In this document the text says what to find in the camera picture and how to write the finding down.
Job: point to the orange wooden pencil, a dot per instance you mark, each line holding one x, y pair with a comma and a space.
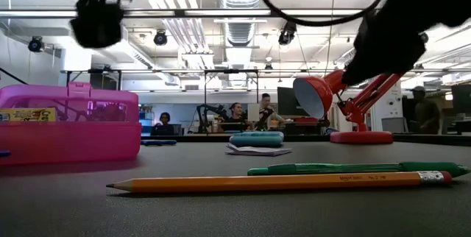
257, 183

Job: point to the white notepad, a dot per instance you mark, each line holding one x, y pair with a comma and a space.
257, 151

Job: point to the black background robot arm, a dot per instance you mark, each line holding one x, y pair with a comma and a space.
206, 113

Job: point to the teal calculator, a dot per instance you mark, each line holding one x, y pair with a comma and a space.
257, 140

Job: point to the black ceiling spotlight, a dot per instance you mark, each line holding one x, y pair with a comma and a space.
160, 38
287, 34
35, 44

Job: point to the pink plastic pencil box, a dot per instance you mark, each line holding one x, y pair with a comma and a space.
73, 145

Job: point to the person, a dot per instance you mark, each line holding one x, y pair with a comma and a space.
266, 106
425, 112
164, 122
235, 115

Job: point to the red desk lamp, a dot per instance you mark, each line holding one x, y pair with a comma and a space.
362, 137

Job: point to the silver ceiling duct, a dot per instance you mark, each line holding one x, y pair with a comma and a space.
239, 31

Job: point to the yellow crayon box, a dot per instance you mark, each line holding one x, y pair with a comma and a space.
27, 115

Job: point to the green pen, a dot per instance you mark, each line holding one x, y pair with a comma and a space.
423, 167

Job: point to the black background monitor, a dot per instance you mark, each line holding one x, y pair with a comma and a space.
289, 101

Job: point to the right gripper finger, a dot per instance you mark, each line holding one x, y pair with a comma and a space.
358, 73

